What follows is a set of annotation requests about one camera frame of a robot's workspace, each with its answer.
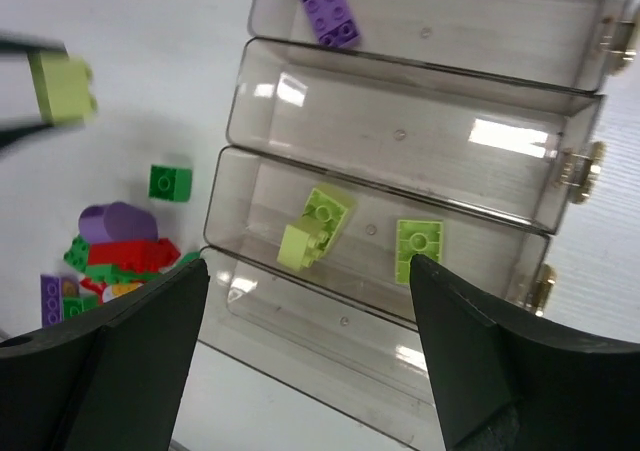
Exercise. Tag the red lego block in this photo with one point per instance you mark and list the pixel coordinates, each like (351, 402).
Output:
(136, 255)

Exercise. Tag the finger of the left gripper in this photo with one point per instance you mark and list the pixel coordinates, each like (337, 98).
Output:
(17, 44)
(16, 131)

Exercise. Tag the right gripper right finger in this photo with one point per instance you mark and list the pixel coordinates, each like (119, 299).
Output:
(505, 379)

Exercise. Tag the purple lego round brick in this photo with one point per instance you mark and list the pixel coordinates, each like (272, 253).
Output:
(116, 222)

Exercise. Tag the clear compartment organizer tray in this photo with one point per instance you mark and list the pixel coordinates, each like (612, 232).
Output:
(476, 113)

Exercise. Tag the green lego square brick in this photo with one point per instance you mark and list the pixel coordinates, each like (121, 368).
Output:
(170, 183)

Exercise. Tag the red round flower lego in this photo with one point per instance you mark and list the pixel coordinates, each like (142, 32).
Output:
(107, 292)

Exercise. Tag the purple lego plate brick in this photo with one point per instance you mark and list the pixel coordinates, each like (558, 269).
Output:
(332, 23)

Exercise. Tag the purple lego long plate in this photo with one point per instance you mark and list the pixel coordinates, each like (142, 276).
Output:
(51, 300)

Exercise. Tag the lime lego square brick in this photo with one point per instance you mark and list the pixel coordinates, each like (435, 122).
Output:
(62, 85)

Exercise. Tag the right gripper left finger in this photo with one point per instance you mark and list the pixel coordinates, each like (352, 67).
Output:
(111, 378)

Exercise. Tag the green lego on red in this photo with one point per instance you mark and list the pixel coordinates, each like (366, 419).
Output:
(77, 254)

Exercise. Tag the green lego brick left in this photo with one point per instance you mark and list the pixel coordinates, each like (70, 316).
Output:
(74, 306)

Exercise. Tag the lime lego slope brick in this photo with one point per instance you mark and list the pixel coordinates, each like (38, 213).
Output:
(416, 237)
(310, 237)

